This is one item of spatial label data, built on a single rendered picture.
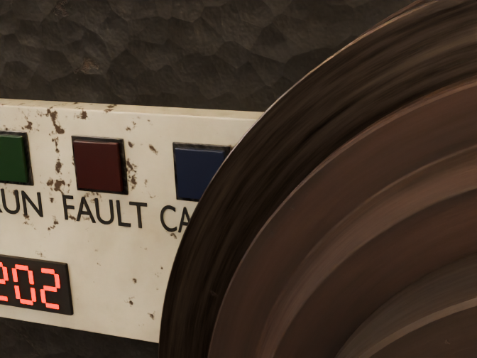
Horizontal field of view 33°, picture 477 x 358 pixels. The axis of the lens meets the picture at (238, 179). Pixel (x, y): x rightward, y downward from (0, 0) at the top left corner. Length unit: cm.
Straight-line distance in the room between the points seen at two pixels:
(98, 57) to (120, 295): 18
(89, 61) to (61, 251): 15
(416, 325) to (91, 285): 37
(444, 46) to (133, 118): 27
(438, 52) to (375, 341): 12
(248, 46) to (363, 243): 23
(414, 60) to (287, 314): 13
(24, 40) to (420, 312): 40
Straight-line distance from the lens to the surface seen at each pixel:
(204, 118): 54
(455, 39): 35
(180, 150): 55
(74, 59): 60
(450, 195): 33
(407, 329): 30
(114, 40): 58
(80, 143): 59
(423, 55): 36
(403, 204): 34
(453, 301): 30
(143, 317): 62
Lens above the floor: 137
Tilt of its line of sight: 19 degrees down
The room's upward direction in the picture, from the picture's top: 3 degrees counter-clockwise
